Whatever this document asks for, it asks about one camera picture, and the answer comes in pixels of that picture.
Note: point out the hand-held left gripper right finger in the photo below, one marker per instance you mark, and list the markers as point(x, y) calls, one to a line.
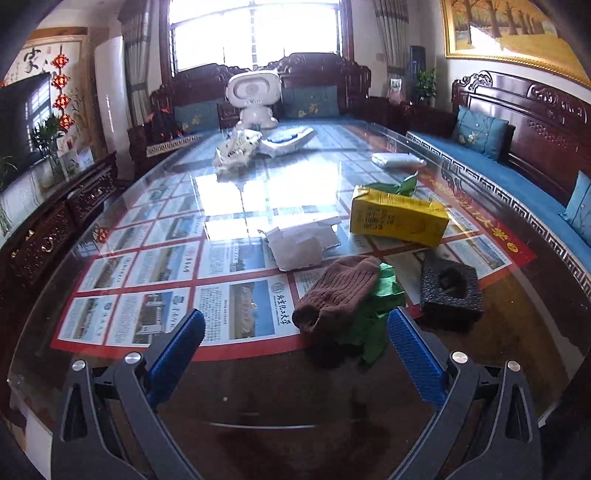
point(415, 355)

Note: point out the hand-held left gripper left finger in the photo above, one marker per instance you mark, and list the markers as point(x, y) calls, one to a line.
point(178, 355)

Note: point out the green crumpled wrapper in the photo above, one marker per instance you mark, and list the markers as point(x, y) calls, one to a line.
point(376, 325)

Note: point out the black foam block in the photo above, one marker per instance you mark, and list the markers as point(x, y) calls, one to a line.
point(434, 284)

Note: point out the red-bordered photo poster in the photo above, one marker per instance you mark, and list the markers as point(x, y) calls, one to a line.
point(161, 263)

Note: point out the brown knit hat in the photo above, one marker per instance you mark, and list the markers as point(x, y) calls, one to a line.
point(337, 286)

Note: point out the yellow carton box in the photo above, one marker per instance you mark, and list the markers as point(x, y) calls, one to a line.
point(392, 217)

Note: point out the torn white paper box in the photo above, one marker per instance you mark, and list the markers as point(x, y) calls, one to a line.
point(295, 251)

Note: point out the green foil scrap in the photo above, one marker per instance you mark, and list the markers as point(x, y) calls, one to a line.
point(408, 183)

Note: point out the carved wooden television cabinet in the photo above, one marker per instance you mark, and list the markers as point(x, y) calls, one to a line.
point(51, 221)

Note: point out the folded white plastic bag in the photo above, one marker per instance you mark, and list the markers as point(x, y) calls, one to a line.
point(397, 160)

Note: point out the crumpled white plastic bag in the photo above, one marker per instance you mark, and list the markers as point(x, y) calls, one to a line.
point(235, 150)

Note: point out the blue embroidered cushion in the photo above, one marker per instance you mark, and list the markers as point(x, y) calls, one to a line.
point(311, 101)
point(480, 131)
point(196, 117)
point(579, 207)

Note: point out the dark wooden side table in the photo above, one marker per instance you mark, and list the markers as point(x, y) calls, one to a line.
point(415, 115)

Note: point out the white tray with blue item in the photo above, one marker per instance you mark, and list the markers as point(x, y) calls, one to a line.
point(288, 141)

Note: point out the bamboo plant in vase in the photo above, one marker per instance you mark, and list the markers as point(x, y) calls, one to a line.
point(48, 138)

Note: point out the carved wooden sofa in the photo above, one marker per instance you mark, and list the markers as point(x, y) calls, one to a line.
point(203, 81)
point(545, 129)

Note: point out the white tower air conditioner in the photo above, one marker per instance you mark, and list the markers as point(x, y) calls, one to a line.
point(113, 92)

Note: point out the green potted plant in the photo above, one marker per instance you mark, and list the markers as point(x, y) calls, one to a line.
point(425, 83)

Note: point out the white toy robot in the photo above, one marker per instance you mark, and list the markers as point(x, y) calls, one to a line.
point(251, 92)

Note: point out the black television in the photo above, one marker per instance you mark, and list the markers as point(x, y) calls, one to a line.
point(23, 124)

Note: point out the red knot hanging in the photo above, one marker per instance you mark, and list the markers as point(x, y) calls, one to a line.
point(62, 92)

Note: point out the patterned curtain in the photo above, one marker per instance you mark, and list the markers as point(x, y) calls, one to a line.
point(392, 32)
point(136, 55)

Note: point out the window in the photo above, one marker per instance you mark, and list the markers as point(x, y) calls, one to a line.
point(254, 32)

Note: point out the gold-framed tree painting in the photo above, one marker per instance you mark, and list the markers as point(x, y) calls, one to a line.
point(508, 27)

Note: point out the calligraphy wall scroll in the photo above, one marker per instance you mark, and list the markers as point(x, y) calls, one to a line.
point(32, 60)

